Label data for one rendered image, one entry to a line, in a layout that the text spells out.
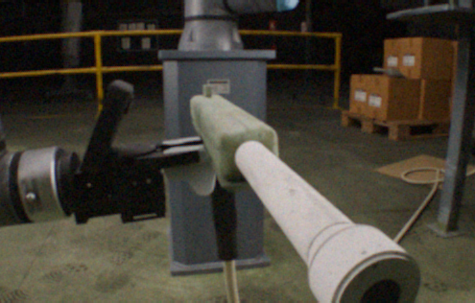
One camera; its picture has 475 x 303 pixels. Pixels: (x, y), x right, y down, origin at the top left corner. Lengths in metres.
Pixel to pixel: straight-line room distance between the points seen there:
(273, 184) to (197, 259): 0.94
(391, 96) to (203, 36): 2.40
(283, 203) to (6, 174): 0.35
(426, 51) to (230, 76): 2.70
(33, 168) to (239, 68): 0.66
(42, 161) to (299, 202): 0.34
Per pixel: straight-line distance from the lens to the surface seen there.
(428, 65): 3.52
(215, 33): 1.03
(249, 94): 0.99
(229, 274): 0.53
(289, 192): 0.17
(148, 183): 0.43
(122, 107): 0.42
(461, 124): 1.42
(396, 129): 3.15
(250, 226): 1.09
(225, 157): 0.27
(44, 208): 0.45
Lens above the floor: 0.61
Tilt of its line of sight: 13 degrees down
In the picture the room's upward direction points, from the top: straight up
